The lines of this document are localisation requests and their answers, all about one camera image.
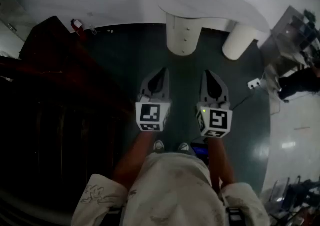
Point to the person's white shirt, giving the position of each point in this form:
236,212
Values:
175,190

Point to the person's shoe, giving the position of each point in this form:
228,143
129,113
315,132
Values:
183,147
159,146

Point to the person's right forearm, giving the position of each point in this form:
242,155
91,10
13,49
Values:
221,160

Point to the white curved desk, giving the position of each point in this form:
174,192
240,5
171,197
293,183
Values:
212,10

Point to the group of chairs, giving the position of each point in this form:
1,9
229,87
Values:
292,200

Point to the person's left shoe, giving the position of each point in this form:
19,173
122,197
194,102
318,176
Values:
159,146

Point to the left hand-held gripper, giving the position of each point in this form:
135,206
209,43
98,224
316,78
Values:
150,116

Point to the red item by wall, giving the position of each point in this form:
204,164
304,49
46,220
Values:
78,26

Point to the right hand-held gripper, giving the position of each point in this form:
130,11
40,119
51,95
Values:
217,120

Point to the person's right shoe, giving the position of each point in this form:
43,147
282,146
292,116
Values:
183,147

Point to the grey shelf unit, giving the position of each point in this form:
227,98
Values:
290,35

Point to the black device with blue screen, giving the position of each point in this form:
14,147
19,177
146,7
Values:
200,151

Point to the dark wooden furniture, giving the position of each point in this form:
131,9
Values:
62,82

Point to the person's left forearm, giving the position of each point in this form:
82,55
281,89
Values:
135,155

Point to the clear plastic bottle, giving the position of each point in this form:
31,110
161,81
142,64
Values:
93,30

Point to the white power strip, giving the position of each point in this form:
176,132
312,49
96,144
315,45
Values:
254,83

